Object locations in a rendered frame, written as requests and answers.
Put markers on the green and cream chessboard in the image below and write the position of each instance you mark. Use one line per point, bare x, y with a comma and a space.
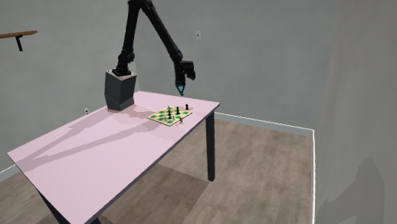
159, 116

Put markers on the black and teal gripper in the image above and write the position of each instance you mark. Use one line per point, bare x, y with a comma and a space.
179, 85

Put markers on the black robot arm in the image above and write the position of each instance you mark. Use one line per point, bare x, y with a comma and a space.
127, 54

